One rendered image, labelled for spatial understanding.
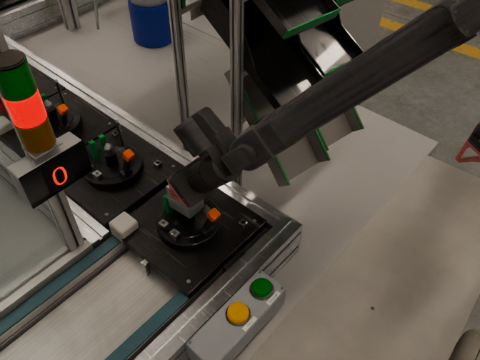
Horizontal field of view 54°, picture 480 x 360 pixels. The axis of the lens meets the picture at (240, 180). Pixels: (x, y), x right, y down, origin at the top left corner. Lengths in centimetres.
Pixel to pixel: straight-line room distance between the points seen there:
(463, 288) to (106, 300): 76
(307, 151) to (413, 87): 221
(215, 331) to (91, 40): 130
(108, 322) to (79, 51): 113
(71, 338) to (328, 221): 63
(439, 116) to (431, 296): 207
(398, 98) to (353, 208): 199
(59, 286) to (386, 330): 67
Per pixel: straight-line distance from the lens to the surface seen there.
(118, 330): 98
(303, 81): 101
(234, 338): 89
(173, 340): 90
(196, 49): 179
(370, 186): 129
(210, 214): 91
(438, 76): 346
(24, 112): 76
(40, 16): 203
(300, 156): 111
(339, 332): 103
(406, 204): 128
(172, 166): 115
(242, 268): 97
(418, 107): 312
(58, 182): 85
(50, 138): 80
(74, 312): 102
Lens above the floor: 177
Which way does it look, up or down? 46 degrees down
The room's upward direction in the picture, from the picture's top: 1 degrees clockwise
